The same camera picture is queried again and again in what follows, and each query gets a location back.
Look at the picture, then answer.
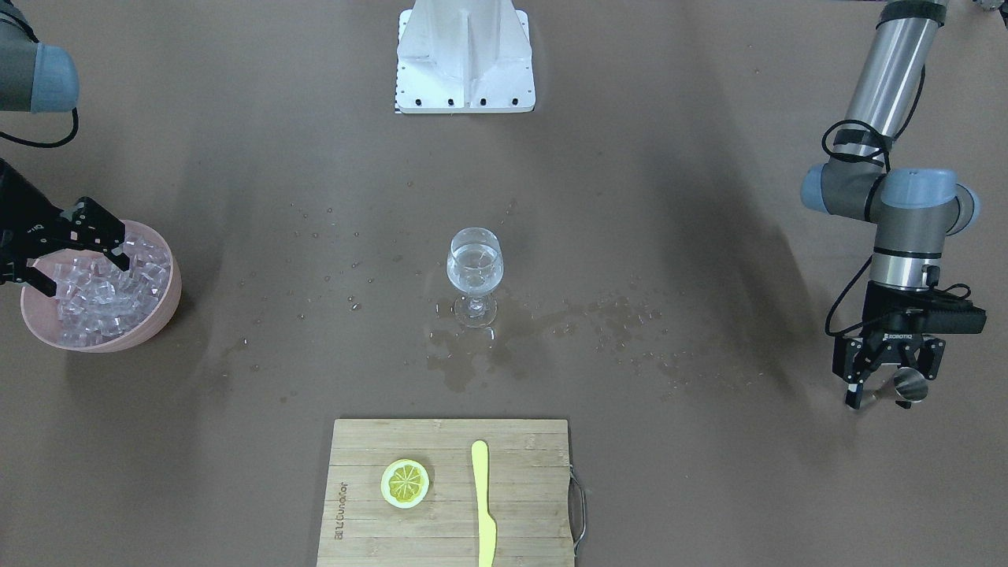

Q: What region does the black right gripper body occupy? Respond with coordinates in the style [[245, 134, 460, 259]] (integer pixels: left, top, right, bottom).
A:
[[0, 158, 127, 286]]

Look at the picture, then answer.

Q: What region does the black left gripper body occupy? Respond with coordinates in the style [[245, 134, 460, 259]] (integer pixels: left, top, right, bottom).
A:
[[832, 281, 946, 385]]

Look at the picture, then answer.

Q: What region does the steel cocktail jigger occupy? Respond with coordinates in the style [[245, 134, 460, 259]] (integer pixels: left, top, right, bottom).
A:
[[861, 367, 930, 410]]

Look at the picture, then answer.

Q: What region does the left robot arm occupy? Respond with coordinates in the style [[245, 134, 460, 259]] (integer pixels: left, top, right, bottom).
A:
[[802, 1, 987, 410]]

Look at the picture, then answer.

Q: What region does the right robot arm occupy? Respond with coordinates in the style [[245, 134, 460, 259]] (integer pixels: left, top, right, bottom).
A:
[[1, 1, 130, 298]]

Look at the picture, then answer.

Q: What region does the clear ice cubes pile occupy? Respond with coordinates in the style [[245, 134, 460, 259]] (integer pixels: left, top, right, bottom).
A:
[[53, 231, 172, 347]]

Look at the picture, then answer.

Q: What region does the clear wine glass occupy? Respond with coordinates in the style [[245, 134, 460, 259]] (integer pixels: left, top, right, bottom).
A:
[[446, 227, 504, 328]]

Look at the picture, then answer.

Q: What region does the pink bowl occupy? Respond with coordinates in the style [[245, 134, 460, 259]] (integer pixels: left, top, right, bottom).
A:
[[20, 220, 181, 353]]

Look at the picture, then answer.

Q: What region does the bamboo cutting board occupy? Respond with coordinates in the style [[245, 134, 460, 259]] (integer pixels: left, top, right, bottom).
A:
[[316, 417, 580, 566]]

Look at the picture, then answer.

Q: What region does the yellow lemon slice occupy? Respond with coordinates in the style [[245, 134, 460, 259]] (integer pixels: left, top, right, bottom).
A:
[[380, 459, 431, 511]]

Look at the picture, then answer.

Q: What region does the yellow plastic knife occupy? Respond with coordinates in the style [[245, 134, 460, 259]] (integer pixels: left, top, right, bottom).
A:
[[471, 440, 498, 567]]

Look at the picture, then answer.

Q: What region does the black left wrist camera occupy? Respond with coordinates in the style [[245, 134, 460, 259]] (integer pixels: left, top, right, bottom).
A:
[[921, 298, 988, 335]]

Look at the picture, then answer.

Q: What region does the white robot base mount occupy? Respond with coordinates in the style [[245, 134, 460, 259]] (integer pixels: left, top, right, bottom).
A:
[[394, 1, 536, 114]]

